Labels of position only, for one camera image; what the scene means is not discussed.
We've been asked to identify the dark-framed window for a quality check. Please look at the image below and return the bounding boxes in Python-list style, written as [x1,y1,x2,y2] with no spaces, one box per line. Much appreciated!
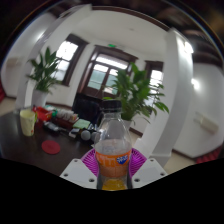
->
[143,59,165,101]
[49,33,89,87]

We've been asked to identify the potted leafy plant white pot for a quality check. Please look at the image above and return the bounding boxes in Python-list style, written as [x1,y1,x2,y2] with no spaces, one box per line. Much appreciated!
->
[27,46,63,108]
[103,62,170,133]

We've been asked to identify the red carpeted staircase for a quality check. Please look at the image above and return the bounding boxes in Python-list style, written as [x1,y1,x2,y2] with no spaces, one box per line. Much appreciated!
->
[195,146,224,164]

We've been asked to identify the pale yellow cup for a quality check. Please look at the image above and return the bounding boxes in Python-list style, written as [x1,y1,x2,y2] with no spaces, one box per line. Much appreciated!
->
[19,108,38,137]

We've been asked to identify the brown tissue basket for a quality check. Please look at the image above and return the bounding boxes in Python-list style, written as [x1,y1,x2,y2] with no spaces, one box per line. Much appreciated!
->
[54,109,79,129]

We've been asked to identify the clear bottle with orange drink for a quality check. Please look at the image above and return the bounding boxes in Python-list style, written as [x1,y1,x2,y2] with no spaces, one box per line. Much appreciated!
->
[93,99,133,192]

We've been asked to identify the dark wooden double door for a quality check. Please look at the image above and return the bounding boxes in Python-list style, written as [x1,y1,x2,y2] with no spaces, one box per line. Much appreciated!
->
[77,44,138,101]

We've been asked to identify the black flat device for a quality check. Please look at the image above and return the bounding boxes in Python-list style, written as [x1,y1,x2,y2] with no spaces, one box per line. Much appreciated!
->
[43,121,64,134]

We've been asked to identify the white wall radiator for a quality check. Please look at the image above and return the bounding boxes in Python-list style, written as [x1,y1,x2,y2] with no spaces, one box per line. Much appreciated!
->
[194,111,219,134]

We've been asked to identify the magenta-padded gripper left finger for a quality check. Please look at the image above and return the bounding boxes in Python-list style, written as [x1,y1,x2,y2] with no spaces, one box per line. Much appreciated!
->
[59,148,101,190]

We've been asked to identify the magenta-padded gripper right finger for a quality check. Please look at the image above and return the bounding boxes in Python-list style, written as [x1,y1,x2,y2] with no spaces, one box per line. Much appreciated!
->
[128,148,168,190]

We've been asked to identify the flat round red coaster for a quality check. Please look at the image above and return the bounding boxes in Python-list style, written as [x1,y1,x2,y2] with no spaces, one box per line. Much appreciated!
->
[41,139,62,155]

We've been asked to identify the glowing wall lamp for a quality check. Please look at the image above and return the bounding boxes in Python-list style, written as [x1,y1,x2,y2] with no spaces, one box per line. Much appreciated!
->
[190,77,202,92]

